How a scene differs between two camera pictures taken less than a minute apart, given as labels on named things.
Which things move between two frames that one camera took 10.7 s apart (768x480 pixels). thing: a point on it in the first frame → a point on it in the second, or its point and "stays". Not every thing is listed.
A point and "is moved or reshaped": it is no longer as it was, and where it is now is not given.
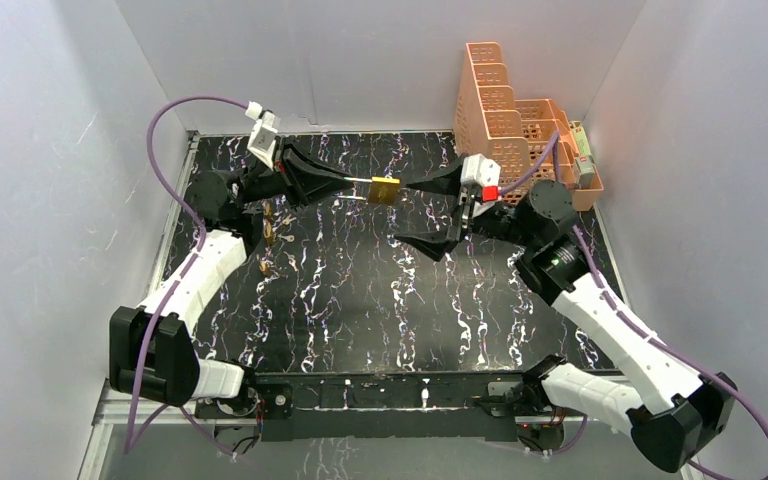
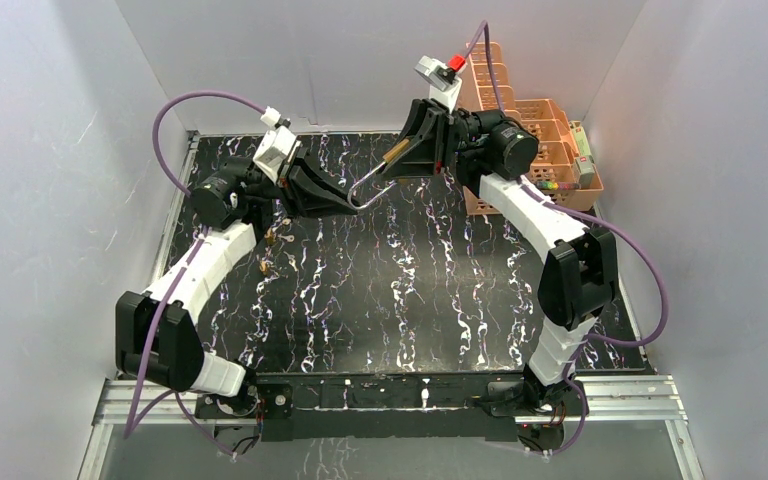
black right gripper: [432, 244] → [417, 161]
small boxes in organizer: [584, 160] stays
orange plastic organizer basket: [530, 140] stays
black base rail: [453, 406] stays
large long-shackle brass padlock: [382, 189] is moved or reshaped
